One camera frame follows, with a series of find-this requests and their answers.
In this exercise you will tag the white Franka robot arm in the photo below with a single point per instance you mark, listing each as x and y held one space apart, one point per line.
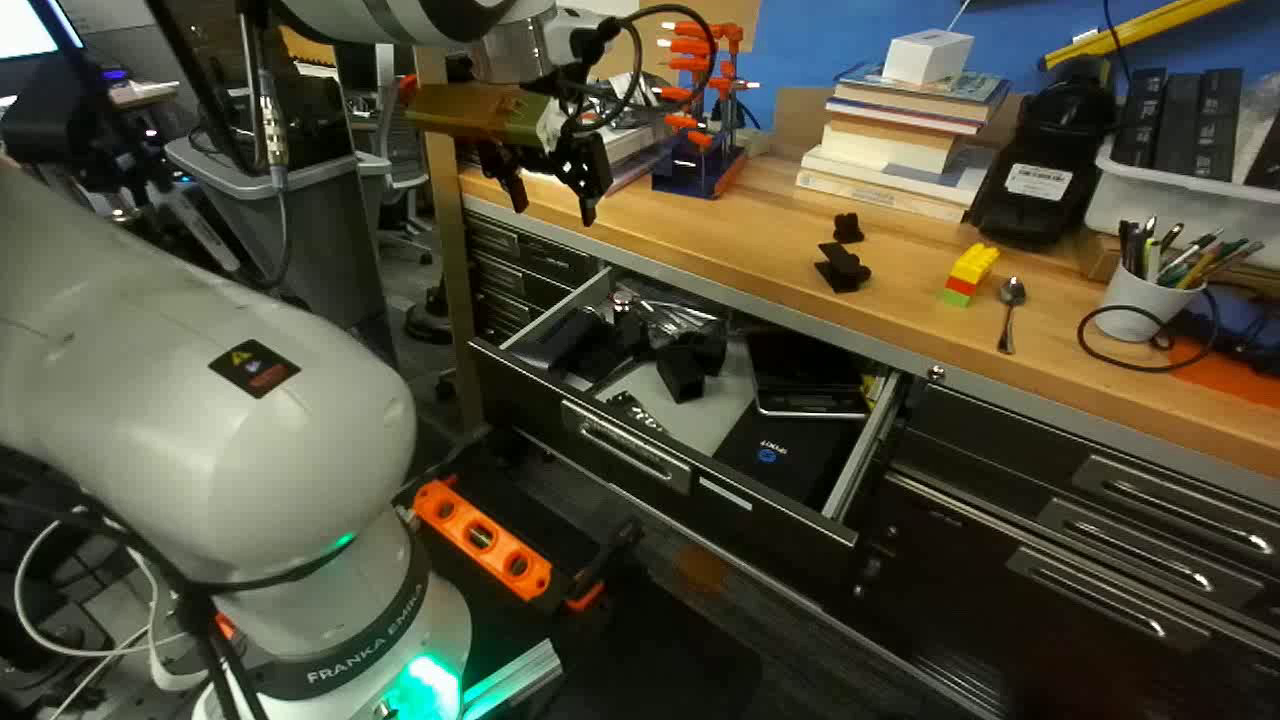
252 455

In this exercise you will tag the white pen cup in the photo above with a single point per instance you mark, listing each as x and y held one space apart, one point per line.
1137 311

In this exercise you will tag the white plastic bin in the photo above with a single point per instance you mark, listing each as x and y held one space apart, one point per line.
1201 205

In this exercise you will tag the metal spoon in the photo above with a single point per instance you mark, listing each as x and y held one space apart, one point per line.
1010 294

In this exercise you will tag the black tool drawer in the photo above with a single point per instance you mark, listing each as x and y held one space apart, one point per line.
726 423

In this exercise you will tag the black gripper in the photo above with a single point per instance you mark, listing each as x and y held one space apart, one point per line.
574 161

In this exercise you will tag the grey trash bin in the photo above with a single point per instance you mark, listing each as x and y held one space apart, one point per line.
310 232

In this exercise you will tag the black plastic object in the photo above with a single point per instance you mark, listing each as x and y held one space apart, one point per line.
845 229
840 271

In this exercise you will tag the stack of books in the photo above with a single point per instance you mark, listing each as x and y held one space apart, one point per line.
905 144

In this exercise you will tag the orange T-handle hex key set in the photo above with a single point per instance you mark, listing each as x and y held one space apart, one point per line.
701 108

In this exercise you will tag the orange spirit level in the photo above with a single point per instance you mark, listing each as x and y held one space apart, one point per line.
490 547

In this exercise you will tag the yellow level on wall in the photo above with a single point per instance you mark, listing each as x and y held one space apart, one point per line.
1137 28

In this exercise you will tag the small white box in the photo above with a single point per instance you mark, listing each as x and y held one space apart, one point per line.
926 59

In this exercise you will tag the black plastic object front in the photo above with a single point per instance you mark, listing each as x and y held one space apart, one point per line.
840 271

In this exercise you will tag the yellow red green block stack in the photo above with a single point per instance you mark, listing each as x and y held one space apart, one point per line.
969 274

